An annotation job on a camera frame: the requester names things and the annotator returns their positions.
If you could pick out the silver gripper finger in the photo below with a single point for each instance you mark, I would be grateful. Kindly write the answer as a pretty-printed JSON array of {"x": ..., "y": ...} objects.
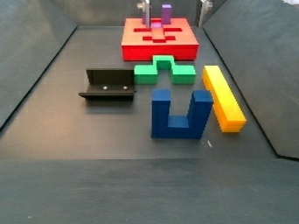
[
  {"x": 144, "y": 6},
  {"x": 206, "y": 6}
]

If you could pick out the blue U-shaped block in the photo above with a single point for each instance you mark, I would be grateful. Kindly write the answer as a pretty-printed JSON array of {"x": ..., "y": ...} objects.
[{"x": 180, "y": 126}]

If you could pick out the red slotted board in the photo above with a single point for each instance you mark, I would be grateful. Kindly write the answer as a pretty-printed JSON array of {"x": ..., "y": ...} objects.
[{"x": 167, "y": 39}]

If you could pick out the purple block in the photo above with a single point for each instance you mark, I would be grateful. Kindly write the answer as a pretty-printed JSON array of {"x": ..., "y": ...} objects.
[{"x": 164, "y": 20}]

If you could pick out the green stepped block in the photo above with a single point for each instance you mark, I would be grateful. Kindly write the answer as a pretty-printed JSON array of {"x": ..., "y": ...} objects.
[{"x": 182, "y": 73}]

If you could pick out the yellow long block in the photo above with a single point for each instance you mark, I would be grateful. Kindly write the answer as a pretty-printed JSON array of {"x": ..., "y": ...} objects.
[{"x": 226, "y": 106}]

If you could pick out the black angle bracket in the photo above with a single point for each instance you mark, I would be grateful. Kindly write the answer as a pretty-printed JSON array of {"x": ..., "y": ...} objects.
[{"x": 110, "y": 82}]

